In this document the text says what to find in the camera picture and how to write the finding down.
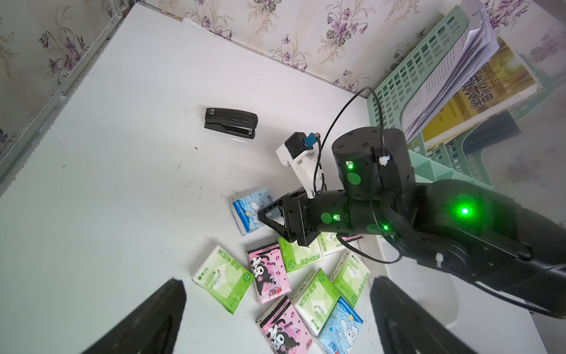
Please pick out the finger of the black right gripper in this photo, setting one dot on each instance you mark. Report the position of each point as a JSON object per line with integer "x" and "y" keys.
{"x": 278, "y": 207}
{"x": 281, "y": 229}

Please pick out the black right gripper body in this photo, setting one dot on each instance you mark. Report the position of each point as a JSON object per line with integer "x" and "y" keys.
{"x": 305, "y": 219}

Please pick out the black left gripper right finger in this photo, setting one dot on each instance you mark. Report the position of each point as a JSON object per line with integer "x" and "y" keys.
{"x": 405, "y": 327}

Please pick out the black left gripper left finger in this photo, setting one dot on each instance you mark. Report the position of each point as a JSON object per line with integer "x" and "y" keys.
{"x": 152, "y": 327}

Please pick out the green tissue pack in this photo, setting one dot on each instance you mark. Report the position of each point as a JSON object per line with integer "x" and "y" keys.
{"x": 224, "y": 278}
{"x": 315, "y": 299}
{"x": 350, "y": 277}
{"x": 329, "y": 244}
{"x": 296, "y": 257}

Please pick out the pink tissue pack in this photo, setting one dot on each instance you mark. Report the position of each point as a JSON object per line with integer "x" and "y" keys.
{"x": 349, "y": 239}
{"x": 270, "y": 275}
{"x": 284, "y": 329}

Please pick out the blue tissue pack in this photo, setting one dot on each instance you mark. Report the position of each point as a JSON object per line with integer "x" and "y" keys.
{"x": 246, "y": 210}
{"x": 341, "y": 329}

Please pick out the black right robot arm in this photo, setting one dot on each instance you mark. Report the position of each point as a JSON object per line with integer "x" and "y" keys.
{"x": 482, "y": 237}

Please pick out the black stapler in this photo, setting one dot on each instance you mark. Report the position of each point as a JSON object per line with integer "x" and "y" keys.
{"x": 232, "y": 122}

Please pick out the mint green desk organizer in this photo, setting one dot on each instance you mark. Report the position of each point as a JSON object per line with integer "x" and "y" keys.
{"x": 459, "y": 158}

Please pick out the yellow cover book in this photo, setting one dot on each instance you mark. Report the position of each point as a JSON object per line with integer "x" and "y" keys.
{"x": 503, "y": 82}

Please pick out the white paper stack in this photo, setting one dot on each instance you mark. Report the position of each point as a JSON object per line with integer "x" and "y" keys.
{"x": 453, "y": 51}

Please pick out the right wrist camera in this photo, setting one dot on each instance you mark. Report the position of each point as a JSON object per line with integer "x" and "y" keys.
{"x": 302, "y": 153}

